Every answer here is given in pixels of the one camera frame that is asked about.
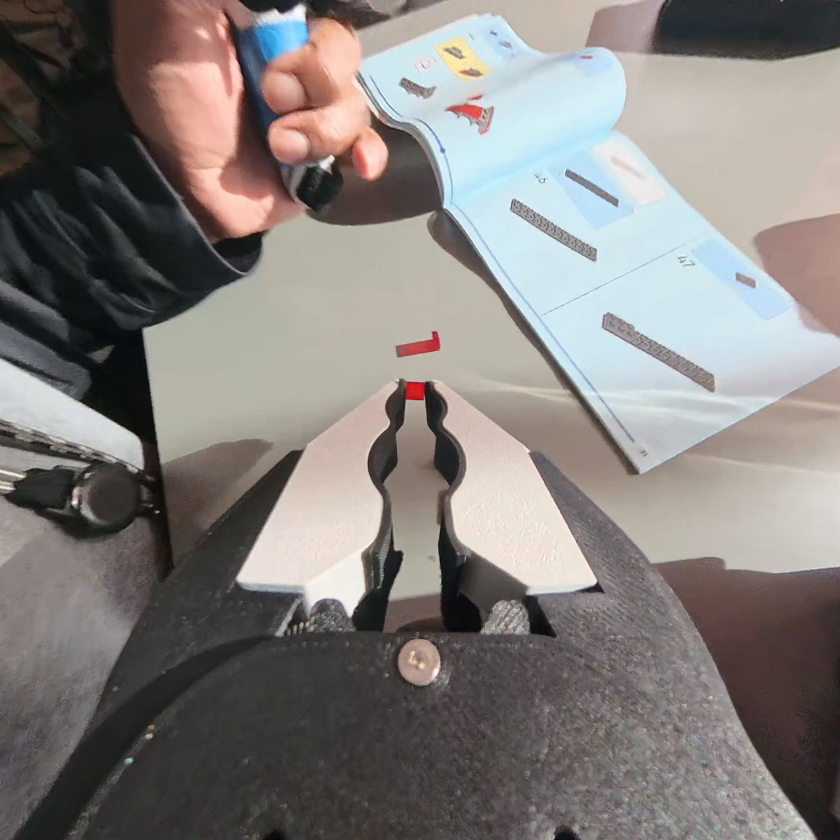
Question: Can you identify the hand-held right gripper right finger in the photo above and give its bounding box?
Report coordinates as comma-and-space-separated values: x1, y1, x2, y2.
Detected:
424, 379, 600, 609

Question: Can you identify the black badge reel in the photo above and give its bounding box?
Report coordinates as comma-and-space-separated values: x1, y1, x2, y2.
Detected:
0, 420, 160, 536

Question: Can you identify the person's left hand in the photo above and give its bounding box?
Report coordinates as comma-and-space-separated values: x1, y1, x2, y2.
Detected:
115, 0, 390, 243

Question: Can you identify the person's left forearm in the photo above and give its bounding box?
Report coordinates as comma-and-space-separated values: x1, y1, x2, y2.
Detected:
0, 125, 266, 403

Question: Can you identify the light blue instruction booklet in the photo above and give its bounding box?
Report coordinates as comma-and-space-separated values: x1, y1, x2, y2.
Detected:
357, 14, 840, 475

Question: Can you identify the grey desk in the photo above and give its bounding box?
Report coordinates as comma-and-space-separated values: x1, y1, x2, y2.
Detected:
141, 0, 840, 840

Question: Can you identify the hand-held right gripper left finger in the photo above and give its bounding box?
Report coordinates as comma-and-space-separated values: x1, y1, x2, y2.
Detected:
236, 379, 403, 608

